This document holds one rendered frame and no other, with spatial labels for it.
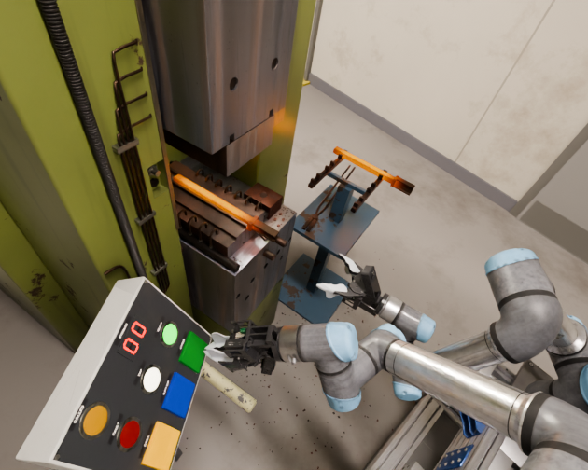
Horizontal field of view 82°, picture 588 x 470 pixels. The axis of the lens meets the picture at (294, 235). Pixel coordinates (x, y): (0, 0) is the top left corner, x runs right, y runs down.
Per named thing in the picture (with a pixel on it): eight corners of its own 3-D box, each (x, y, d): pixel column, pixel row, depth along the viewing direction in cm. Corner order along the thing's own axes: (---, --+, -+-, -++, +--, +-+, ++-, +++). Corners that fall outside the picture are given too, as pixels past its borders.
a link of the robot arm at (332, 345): (357, 373, 65) (347, 336, 62) (303, 374, 69) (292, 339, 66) (361, 346, 72) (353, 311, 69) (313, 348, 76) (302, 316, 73)
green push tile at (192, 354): (208, 344, 87) (192, 330, 83) (199, 373, 83) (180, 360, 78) (202, 344, 88) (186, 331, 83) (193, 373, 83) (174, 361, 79)
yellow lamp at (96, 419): (116, 416, 60) (110, 410, 57) (92, 441, 58) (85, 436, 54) (104, 406, 61) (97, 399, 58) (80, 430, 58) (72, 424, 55)
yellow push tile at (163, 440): (181, 431, 75) (160, 421, 69) (168, 472, 69) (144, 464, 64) (174, 431, 75) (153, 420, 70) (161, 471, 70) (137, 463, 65)
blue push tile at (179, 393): (195, 384, 81) (177, 372, 76) (185, 418, 76) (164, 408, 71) (189, 384, 82) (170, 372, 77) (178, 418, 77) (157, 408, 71)
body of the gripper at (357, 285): (339, 300, 107) (372, 322, 104) (345, 285, 101) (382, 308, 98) (349, 284, 112) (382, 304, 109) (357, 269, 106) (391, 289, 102)
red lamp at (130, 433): (147, 430, 66) (143, 424, 63) (128, 453, 63) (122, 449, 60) (136, 420, 67) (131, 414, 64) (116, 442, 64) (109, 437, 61)
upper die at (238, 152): (272, 144, 99) (274, 114, 92) (227, 177, 87) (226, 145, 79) (165, 90, 110) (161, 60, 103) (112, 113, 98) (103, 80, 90)
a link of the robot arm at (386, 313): (396, 315, 96) (406, 296, 101) (382, 307, 98) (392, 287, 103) (387, 327, 102) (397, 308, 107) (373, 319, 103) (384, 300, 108)
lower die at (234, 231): (262, 226, 125) (264, 209, 119) (227, 259, 113) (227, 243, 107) (177, 175, 136) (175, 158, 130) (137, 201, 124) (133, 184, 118)
